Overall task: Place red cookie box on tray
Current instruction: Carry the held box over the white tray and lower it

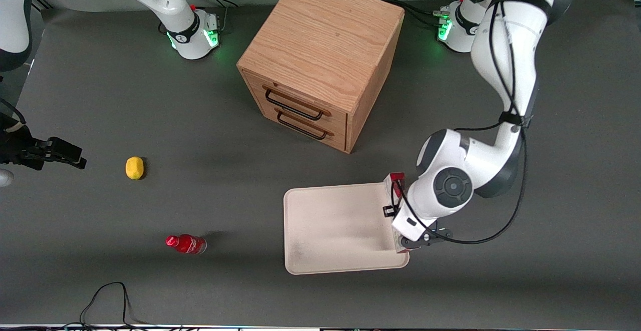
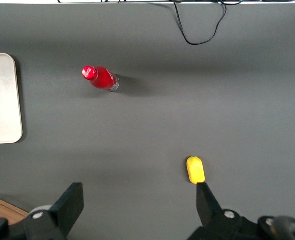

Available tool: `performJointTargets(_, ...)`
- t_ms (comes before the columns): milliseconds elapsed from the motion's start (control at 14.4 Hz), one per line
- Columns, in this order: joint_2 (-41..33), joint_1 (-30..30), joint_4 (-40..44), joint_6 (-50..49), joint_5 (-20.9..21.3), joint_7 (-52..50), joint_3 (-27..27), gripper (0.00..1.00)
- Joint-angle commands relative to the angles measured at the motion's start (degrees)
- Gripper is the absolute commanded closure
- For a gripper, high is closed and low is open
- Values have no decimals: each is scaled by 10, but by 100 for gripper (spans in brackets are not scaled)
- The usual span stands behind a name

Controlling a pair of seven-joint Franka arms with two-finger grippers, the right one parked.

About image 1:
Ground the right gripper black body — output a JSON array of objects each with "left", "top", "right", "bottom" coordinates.
[{"left": 0, "top": 115, "right": 52, "bottom": 169}]

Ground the red cookie box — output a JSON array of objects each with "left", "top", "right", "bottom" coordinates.
[{"left": 383, "top": 172, "right": 409, "bottom": 254}]

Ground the beige plastic tray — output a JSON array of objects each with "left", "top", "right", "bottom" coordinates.
[{"left": 283, "top": 182, "right": 410, "bottom": 275}]

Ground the yellow lemon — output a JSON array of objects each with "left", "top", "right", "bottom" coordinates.
[{"left": 125, "top": 156, "right": 145, "bottom": 180}]

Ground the wooden drawer front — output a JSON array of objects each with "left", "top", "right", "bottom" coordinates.
[
  {"left": 250, "top": 102, "right": 348, "bottom": 152},
  {"left": 242, "top": 70, "right": 349, "bottom": 127}
]

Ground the red cola bottle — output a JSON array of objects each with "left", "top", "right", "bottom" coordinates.
[{"left": 166, "top": 234, "right": 207, "bottom": 255}]

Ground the wooden drawer cabinet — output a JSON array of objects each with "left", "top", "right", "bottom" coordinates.
[{"left": 236, "top": 0, "right": 405, "bottom": 154}]

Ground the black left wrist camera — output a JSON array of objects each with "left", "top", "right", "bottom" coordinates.
[{"left": 401, "top": 228, "right": 454, "bottom": 249}]

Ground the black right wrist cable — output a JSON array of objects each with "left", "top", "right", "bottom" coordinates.
[{"left": 0, "top": 98, "right": 27, "bottom": 125}]

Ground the black drawer handle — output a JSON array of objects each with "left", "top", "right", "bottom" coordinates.
[
  {"left": 264, "top": 87, "right": 325, "bottom": 121},
  {"left": 276, "top": 109, "right": 329, "bottom": 141}
]

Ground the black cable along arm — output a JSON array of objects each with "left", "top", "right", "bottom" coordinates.
[{"left": 393, "top": 0, "right": 529, "bottom": 245}]

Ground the looped black cable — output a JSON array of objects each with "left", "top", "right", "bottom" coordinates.
[{"left": 65, "top": 282, "right": 146, "bottom": 329}]

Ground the black left base cable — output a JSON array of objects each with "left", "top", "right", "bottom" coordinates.
[{"left": 383, "top": 0, "right": 451, "bottom": 27}]

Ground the black base cable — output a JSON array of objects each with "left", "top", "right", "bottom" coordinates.
[
  {"left": 190, "top": 0, "right": 239, "bottom": 35},
  {"left": 383, "top": 0, "right": 451, "bottom": 27}
]

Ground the black right base cable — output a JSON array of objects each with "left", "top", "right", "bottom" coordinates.
[{"left": 190, "top": 0, "right": 239, "bottom": 35}]

